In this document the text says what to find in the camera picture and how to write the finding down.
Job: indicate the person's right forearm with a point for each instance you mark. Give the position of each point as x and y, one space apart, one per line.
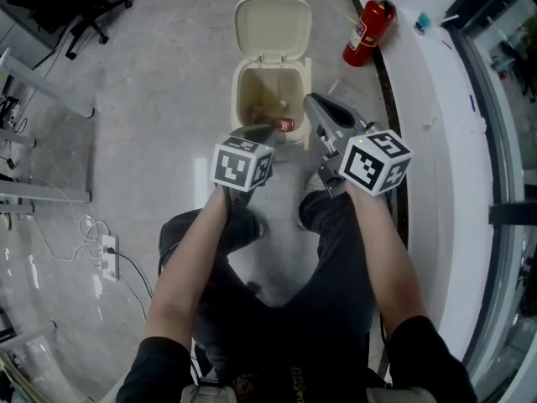
390 267

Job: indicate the person's left forearm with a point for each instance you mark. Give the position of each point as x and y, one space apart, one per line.
180 275

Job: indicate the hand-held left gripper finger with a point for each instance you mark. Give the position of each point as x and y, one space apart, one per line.
272 137
245 129

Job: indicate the small white straw piece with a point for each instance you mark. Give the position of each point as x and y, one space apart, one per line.
334 85

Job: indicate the grey metal table frame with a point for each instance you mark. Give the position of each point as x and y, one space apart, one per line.
25 338

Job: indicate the beige pedal trash bin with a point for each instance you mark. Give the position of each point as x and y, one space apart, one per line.
272 27

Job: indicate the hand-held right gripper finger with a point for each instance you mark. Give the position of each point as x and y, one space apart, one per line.
363 122
315 113

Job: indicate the white power strip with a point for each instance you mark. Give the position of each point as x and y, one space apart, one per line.
110 258

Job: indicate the person's black top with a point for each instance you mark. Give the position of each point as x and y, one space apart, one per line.
428 363

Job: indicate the red can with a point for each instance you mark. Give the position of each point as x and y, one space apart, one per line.
286 125

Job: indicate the white cabinet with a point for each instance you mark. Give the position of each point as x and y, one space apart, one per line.
21 36

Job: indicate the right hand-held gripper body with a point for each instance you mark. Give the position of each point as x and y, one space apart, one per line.
369 166

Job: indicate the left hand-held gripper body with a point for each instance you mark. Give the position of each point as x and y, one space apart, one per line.
233 168

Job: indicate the teal small object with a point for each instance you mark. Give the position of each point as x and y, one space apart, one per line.
423 20

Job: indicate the black window frame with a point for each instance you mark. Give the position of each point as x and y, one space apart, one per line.
512 212

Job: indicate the person's black trousers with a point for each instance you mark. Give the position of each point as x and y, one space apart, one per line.
293 321

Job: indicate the black office chair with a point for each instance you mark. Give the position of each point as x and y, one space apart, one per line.
63 2

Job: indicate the red fire extinguisher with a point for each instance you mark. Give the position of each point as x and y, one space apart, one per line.
365 32

